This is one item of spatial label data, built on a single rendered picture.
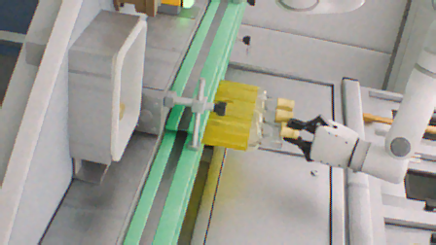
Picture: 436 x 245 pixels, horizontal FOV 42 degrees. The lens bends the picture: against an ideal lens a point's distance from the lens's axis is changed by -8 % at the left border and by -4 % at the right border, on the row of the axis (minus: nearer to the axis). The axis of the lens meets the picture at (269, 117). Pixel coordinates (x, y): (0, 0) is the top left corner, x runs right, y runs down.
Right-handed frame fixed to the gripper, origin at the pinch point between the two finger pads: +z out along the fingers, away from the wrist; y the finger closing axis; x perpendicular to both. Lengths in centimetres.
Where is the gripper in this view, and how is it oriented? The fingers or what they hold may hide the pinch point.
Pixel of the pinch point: (294, 131)
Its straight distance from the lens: 144.3
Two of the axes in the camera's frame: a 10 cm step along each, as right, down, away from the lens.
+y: 1.7, -8.3, -5.4
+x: -3.5, 4.6, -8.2
